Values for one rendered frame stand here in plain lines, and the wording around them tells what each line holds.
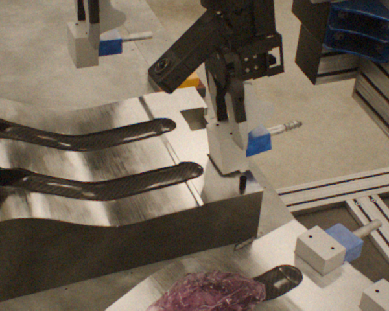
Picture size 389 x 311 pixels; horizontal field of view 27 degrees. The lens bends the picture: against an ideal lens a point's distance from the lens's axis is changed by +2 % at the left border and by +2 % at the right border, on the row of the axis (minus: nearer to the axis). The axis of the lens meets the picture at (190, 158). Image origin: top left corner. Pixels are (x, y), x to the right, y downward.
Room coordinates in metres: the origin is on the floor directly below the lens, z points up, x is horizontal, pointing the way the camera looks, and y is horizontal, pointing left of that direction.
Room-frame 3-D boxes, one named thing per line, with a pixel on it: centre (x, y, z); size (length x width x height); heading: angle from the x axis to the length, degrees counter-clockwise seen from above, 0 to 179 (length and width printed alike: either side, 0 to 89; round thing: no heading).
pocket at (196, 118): (0.96, -0.01, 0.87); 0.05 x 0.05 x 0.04; 23
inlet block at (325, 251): (0.75, -0.21, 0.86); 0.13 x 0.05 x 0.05; 130
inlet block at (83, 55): (1.10, 0.14, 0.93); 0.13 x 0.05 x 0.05; 113
